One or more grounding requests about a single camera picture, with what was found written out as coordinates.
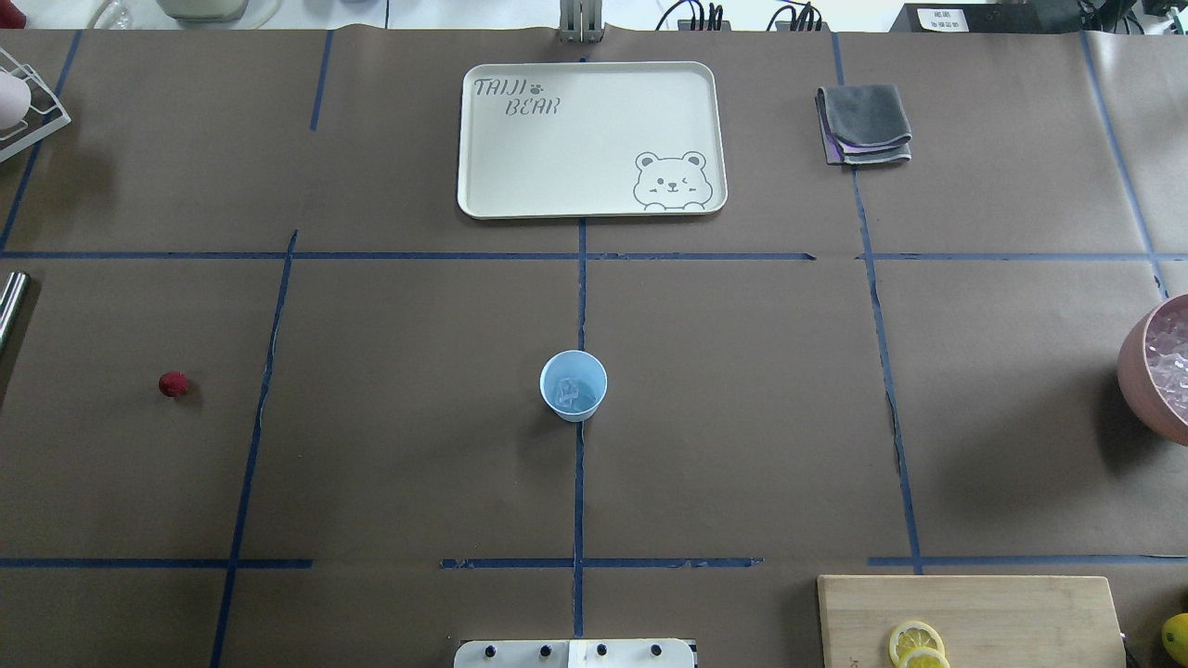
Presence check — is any red strawberry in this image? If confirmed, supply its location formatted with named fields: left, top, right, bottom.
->
left=157, top=371, right=190, bottom=398

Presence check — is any light blue plastic cup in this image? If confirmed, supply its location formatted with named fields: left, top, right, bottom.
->
left=538, top=349, right=608, bottom=423

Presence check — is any pink bowl of ice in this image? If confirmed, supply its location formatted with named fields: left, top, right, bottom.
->
left=1117, top=294, right=1187, bottom=445

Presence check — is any white cup rack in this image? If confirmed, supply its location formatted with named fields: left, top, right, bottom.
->
left=1, top=49, right=72, bottom=163

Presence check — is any pink cup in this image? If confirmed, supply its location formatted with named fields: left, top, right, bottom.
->
left=0, top=71, right=32, bottom=130

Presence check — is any cream bear tray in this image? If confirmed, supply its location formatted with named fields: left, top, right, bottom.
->
left=457, top=62, right=729, bottom=220

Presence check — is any grey folded cloth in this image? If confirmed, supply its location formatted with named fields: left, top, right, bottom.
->
left=815, top=84, right=912, bottom=166

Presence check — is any lemon slices row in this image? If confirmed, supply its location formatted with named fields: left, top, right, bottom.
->
left=887, top=619, right=950, bottom=667

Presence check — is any bamboo cutting board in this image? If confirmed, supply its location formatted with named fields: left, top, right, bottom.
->
left=816, top=574, right=1126, bottom=667

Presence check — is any steel muddler black tip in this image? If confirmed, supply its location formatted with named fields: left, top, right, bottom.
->
left=0, top=271, right=31, bottom=351

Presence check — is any yellow lemon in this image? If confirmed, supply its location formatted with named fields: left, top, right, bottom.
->
left=1161, top=612, right=1188, bottom=667

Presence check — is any red bottle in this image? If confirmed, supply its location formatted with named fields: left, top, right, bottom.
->
left=0, top=0, right=27, bottom=30

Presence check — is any aluminium frame post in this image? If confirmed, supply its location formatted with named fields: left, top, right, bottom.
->
left=560, top=0, right=605, bottom=44

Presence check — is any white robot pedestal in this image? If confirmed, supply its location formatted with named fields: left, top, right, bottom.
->
left=453, top=637, right=699, bottom=667

